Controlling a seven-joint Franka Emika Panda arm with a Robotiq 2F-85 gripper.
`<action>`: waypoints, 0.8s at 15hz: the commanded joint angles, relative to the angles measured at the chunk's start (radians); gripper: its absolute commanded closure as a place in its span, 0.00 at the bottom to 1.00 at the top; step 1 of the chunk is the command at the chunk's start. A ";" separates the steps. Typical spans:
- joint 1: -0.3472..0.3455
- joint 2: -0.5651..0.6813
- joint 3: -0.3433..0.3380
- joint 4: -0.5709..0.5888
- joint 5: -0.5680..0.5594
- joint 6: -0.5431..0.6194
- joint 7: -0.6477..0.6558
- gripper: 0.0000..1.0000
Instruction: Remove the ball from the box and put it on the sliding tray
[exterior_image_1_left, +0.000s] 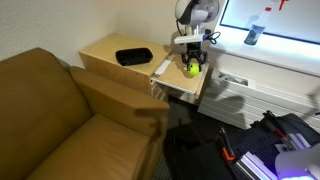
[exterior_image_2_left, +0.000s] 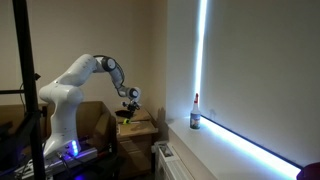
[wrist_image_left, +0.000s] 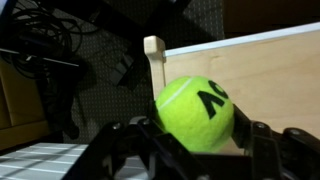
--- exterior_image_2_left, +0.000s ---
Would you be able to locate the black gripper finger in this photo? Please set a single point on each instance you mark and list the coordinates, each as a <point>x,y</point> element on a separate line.
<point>133,113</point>
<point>127,113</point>

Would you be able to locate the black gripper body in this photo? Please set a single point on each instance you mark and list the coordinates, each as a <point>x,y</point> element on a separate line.
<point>131,106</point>

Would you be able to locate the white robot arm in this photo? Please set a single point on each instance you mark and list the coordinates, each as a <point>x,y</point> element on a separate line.
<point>66,94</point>

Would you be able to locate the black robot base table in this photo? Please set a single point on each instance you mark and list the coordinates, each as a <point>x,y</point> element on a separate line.
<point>72,164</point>

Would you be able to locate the brown cardboard box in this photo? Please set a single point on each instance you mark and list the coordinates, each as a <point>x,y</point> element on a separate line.
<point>93,120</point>

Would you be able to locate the white spray bottle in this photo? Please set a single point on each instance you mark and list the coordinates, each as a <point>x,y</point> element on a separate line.
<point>195,114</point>

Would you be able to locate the black metal stand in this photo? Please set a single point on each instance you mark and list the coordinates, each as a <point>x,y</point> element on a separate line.
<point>28,90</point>

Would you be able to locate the white window sill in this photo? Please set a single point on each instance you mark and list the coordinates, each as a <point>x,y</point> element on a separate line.
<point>227,156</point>

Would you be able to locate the maroon round object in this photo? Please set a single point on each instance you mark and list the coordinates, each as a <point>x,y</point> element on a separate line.
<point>310,172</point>

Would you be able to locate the white wall radiator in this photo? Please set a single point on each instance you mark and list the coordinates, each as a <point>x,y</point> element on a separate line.
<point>168,165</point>

